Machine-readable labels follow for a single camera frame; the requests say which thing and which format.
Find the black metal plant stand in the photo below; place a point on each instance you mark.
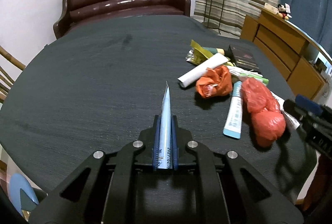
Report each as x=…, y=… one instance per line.
x=217, y=3

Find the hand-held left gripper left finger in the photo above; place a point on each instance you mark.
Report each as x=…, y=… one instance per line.
x=155, y=146

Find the black cardboard box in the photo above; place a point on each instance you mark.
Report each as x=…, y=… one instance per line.
x=245, y=59

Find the green and white packet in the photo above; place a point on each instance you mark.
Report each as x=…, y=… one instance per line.
x=253, y=76

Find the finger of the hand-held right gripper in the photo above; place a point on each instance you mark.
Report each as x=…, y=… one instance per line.
x=293, y=109
x=308, y=105

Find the small dark frame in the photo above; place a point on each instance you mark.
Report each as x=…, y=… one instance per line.
x=319, y=64

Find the cartoon mouse plush toy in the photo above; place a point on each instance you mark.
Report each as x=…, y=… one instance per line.
x=284, y=12

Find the wooden cabinet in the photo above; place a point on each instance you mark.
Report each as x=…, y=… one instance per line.
x=280, y=44

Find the white and blue toothpaste tube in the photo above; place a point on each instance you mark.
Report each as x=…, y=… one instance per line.
x=234, y=115

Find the yellow crumpled wrapper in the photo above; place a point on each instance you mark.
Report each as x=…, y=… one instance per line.
x=198, y=54

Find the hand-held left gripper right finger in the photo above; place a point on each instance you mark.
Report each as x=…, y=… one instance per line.
x=175, y=146

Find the white squeeze tube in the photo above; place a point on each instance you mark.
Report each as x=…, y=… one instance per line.
x=199, y=70

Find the beige box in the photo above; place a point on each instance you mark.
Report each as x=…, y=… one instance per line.
x=270, y=9

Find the bamboo chair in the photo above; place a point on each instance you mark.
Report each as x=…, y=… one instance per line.
x=6, y=76

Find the orange crumpled plastic bag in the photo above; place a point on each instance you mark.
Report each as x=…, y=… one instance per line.
x=215, y=82

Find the green yellow bottle black cap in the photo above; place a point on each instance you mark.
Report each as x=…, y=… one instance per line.
x=220, y=51

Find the white paper label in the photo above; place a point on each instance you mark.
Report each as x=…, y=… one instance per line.
x=290, y=118

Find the light blue sachet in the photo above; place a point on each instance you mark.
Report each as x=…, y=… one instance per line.
x=165, y=122

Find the brown leather sofa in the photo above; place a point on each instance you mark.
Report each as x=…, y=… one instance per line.
x=116, y=3

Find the blue plastic chair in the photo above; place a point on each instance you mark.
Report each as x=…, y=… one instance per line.
x=19, y=192

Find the red plastic bag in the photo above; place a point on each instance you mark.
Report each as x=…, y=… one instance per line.
x=262, y=109

